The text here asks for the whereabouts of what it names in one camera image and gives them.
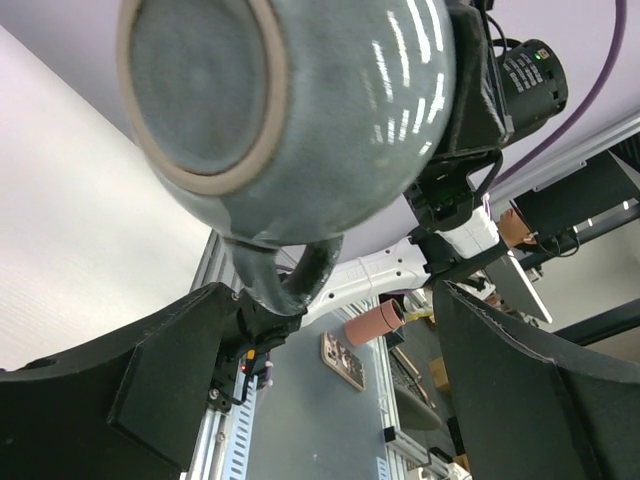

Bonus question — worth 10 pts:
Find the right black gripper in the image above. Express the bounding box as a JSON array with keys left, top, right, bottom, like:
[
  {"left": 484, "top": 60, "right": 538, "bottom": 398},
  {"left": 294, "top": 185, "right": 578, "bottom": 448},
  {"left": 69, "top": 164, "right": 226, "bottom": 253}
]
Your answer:
[{"left": 434, "top": 1, "right": 568, "bottom": 160}]

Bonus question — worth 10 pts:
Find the patterned phone case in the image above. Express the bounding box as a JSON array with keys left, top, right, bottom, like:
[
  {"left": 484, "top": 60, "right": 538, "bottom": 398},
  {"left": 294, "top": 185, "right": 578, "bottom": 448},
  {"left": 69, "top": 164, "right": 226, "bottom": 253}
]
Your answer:
[{"left": 320, "top": 332, "right": 366, "bottom": 392}]

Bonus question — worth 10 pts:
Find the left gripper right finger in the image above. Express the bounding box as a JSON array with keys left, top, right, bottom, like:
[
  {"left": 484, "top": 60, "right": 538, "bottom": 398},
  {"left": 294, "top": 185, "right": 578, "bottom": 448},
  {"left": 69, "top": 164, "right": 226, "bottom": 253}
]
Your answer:
[{"left": 433, "top": 282, "right": 639, "bottom": 479}]

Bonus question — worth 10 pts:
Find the pink cylinder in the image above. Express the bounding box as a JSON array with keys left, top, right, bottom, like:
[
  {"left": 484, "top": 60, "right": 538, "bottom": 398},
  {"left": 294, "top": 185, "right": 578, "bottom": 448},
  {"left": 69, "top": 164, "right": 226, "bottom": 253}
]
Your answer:
[{"left": 344, "top": 299, "right": 405, "bottom": 346}]

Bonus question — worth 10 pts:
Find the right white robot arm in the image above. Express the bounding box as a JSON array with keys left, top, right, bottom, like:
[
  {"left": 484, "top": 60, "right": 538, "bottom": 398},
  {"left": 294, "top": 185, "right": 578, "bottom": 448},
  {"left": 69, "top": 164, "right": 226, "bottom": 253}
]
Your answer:
[{"left": 301, "top": 1, "right": 569, "bottom": 326}]

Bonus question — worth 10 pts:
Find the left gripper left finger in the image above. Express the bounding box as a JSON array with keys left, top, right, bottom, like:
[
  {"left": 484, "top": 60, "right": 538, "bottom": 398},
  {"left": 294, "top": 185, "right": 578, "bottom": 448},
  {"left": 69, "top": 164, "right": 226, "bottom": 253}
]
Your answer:
[{"left": 1, "top": 284, "right": 233, "bottom": 479}]

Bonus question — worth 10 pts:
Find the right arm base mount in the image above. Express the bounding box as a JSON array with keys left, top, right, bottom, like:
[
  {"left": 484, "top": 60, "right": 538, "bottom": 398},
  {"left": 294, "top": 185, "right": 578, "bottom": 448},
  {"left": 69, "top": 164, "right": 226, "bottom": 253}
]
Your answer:
[{"left": 208, "top": 292, "right": 303, "bottom": 413}]

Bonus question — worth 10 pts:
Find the grey glazed mug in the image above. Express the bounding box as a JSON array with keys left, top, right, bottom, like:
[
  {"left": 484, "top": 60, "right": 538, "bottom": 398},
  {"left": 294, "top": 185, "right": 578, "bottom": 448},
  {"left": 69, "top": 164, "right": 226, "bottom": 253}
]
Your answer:
[{"left": 116, "top": 1, "right": 456, "bottom": 316}]

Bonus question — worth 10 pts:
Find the perforated cable duct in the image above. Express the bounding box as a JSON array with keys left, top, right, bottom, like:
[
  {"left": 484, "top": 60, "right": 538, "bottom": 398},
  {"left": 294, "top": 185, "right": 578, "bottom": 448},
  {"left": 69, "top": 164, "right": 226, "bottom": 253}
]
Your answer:
[{"left": 187, "top": 374, "right": 259, "bottom": 480}]

